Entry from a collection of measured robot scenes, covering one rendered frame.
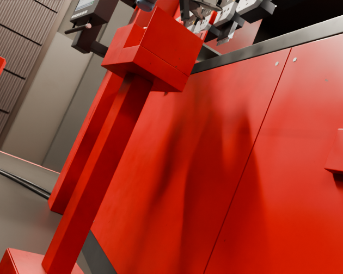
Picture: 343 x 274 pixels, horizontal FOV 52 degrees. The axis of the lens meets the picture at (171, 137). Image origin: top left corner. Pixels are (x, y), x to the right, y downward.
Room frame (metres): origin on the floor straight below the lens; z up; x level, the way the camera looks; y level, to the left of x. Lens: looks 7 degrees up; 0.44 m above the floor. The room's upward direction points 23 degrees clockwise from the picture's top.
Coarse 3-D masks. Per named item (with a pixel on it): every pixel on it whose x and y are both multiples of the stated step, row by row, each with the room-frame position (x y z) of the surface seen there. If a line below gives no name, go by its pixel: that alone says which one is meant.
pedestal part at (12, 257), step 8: (8, 248) 0.96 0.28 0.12; (8, 256) 0.93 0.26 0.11; (16, 256) 0.93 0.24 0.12; (24, 256) 0.95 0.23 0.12; (32, 256) 0.97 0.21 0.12; (40, 256) 1.00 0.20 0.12; (0, 264) 0.95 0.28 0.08; (8, 264) 0.90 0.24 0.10; (16, 264) 0.88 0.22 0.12; (24, 264) 0.90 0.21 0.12; (32, 264) 0.92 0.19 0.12; (40, 264) 0.94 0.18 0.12; (0, 272) 0.93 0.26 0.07; (8, 272) 0.88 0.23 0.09; (16, 272) 0.84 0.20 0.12; (24, 272) 0.85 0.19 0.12; (32, 272) 0.87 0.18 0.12; (40, 272) 0.89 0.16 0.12; (72, 272) 0.97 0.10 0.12; (80, 272) 1.00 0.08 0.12
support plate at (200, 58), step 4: (204, 44) 1.38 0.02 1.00; (204, 48) 1.40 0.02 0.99; (208, 48) 1.38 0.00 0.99; (200, 52) 1.45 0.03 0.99; (204, 52) 1.44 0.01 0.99; (208, 52) 1.42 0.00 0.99; (212, 52) 1.40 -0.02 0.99; (216, 52) 1.40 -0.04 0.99; (200, 56) 1.50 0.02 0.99; (204, 56) 1.48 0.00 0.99; (208, 56) 1.46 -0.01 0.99; (212, 56) 1.44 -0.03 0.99; (216, 56) 1.43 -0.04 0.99; (200, 60) 1.55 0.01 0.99
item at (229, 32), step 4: (228, 24) 1.49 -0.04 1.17; (232, 24) 1.45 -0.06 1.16; (236, 24) 1.46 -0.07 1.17; (224, 28) 1.51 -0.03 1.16; (228, 28) 1.47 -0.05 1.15; (232, 28) 1.45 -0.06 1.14; (220, 32) 1.53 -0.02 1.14; (224, 32) 1.50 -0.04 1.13; (228, 32) 1.46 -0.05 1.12; (232, 32) 1.45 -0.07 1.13; (220, 36) 1.51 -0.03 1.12; (224, 36) 1.48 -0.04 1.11; (228, 36) 1.45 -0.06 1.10; (220, 40) 1.51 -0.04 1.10; (224, 40) 1.49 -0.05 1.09; (228, 40) 1.45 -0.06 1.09; (220, 44) 1.51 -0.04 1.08
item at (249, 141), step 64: (256, 64) 0.88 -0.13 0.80; (320, 64) 0.67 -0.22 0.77; (192, 128) 1.09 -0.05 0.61; (256, 128) 0.79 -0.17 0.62; (320, 128) 0.61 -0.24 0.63; (128, 192) 1.38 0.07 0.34; (192, 192) 0.94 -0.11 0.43; (256, 192) 0.71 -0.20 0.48; (320, 192) 0.57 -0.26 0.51; (128, 256) 1.16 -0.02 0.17; (192, 256) 0.84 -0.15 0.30; (256, 256) 0.65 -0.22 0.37; (320, 256) 0.53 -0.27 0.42
